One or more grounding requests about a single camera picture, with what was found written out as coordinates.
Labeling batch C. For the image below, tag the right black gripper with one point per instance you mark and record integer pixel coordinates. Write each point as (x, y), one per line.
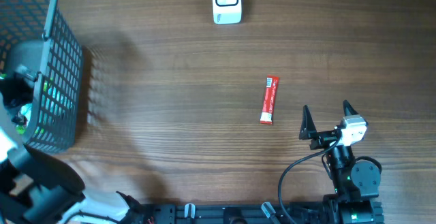
(308, 131)

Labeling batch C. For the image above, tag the red snack bar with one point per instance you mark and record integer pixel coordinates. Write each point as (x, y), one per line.
(272, 83)

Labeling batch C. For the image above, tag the grey plastic mesh basket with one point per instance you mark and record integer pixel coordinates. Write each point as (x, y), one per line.
(35, 34)

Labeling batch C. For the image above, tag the white barcode scanner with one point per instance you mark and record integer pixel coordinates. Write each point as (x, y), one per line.
(226, 12)

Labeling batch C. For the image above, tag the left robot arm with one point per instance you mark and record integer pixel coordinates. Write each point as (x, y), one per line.
(38, 188)

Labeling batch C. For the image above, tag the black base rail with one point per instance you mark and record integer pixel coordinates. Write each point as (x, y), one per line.
(302, 212)

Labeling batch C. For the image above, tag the green snack bag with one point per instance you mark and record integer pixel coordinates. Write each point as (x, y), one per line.
(21, 129)

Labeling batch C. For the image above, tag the teal tissue pack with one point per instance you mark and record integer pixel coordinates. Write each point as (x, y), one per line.
(57, 104)

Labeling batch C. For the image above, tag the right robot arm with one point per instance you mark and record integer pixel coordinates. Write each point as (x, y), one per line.
(355, 179)

